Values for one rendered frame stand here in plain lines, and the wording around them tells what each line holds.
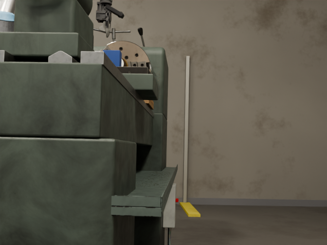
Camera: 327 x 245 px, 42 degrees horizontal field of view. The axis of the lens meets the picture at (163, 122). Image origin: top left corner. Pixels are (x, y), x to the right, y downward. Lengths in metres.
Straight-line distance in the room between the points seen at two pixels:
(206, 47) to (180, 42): 0.34
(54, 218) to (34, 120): 0.21
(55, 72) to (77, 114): 0.10
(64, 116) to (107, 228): 0.25
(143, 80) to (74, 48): 0.55
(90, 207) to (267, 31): 4.95
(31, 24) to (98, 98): 0.28
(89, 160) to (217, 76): 4.58
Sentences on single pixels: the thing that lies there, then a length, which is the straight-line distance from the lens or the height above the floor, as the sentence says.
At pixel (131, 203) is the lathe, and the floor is 0.55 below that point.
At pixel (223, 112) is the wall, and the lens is 5.38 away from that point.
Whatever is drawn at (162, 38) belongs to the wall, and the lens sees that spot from 5.45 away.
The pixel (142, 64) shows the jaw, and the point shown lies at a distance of 2.26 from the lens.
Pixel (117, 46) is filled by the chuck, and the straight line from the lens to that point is 2.33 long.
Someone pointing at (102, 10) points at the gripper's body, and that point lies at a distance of 2.64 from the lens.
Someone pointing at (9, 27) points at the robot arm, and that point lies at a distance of 2.28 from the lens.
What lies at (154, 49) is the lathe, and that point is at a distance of 2.48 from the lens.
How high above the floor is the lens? 0.66
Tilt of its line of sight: 4 degrees up
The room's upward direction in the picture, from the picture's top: 1 degrees clockwise
